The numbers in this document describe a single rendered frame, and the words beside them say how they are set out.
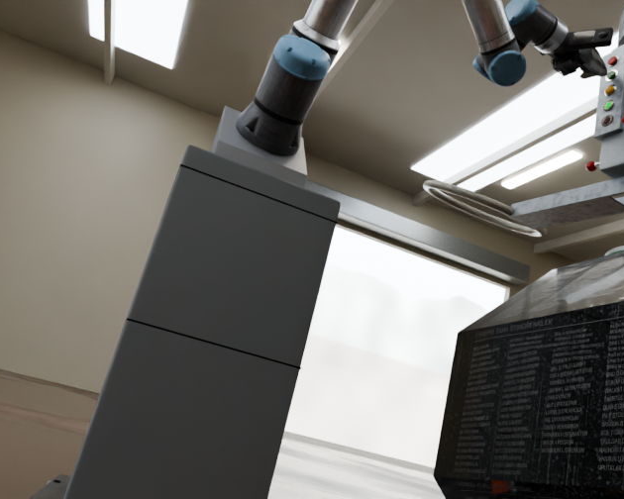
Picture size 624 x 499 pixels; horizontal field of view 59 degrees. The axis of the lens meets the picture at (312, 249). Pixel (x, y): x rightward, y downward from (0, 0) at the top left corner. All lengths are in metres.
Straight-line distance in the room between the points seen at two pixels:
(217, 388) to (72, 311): 6.18
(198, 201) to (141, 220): 6.28
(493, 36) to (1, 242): 6.71
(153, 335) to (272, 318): 0.27
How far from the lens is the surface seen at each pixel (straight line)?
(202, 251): 1.26
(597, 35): 1.77
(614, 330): 1.12
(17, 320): 7.41
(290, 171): 1.48
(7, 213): 7.65
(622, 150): 1.76
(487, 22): 1.52
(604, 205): 1.85
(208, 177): 1.31
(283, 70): 1.48
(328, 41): 1.64
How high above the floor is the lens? 0.32
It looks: 17 degrees up
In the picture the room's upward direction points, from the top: 14 degrees clockwise
